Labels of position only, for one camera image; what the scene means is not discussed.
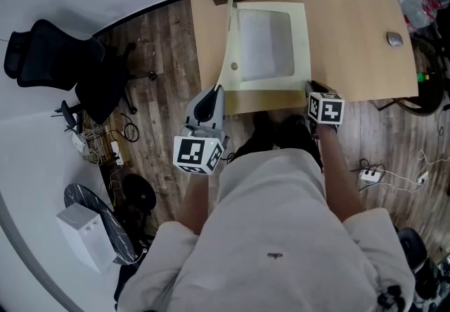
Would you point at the pale green box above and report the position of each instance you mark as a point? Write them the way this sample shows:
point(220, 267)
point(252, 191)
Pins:
point(301, 40)

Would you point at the black round stool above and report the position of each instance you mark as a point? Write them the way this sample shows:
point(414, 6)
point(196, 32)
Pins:
point(139, 193)

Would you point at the black router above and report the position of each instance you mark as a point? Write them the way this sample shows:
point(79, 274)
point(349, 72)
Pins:
point(68, 117)

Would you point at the person's right forearm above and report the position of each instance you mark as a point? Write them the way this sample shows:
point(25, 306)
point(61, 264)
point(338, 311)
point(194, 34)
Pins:
point(342, 180)

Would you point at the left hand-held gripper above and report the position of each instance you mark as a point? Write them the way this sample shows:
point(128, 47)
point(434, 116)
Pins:
point(191, 154)

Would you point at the person's white shirt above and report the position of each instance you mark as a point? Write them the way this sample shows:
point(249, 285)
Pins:
point(267, 244)

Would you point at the grey folded cloth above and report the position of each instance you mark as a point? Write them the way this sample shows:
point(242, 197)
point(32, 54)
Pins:
point(265, 45)

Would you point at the person's left forearm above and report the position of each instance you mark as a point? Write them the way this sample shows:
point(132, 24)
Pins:
point(198, 201)

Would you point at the black chair with grey headrest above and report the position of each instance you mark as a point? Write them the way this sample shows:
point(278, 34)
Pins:
point(413, 249)

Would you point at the white charger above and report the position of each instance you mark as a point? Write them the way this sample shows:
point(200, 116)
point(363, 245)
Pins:
point(423, 178)

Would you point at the person's left leg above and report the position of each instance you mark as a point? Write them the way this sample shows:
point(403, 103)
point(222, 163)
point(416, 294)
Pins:
point(256, 138)

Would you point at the white box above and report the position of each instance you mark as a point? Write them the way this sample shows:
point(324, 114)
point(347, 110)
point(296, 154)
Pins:
point(86, 240)

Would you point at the white power strip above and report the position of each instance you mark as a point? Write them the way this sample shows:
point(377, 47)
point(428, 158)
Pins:
point(117, 153)
point(371, 176)

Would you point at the green bottle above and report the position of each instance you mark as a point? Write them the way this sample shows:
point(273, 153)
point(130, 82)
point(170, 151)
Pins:
point(423, 77)

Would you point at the black mesh office chair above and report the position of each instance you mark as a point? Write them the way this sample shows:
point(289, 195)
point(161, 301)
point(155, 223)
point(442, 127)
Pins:
point(59, 57)

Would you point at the grey computer mouse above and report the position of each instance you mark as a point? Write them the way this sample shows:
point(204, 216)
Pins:
point(395, 39)

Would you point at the person's right leg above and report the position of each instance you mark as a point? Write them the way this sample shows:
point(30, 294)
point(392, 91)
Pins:
point(299, 142)

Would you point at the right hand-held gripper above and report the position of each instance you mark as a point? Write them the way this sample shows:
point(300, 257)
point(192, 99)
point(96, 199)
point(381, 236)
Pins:
point(327, 108)

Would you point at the black marble round table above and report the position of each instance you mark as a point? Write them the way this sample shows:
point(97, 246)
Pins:
point(112, 229)

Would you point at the person's leg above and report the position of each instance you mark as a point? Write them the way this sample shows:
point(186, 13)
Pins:
point(299, 142)
point(256, 138)

